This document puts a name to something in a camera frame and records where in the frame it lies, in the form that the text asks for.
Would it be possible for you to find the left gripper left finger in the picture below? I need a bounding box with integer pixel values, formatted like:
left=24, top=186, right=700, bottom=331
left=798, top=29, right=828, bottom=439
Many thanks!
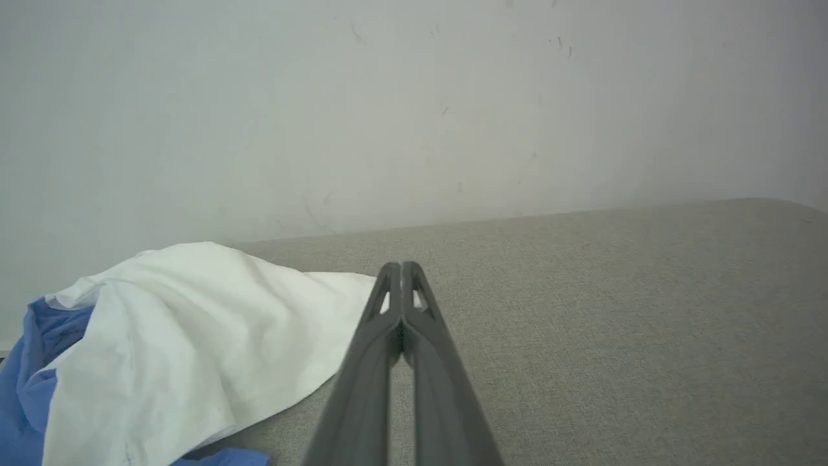
left=302, top=261, right=404, bottom=466

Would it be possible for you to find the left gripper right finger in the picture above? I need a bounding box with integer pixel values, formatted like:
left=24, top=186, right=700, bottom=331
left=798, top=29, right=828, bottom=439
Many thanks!
left=402, top=261, right=506, bottom=466

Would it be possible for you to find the white and blue shirt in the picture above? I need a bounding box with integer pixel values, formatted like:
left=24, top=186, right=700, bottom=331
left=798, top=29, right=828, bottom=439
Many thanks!
left=0, top=242, right=425, bottom=466

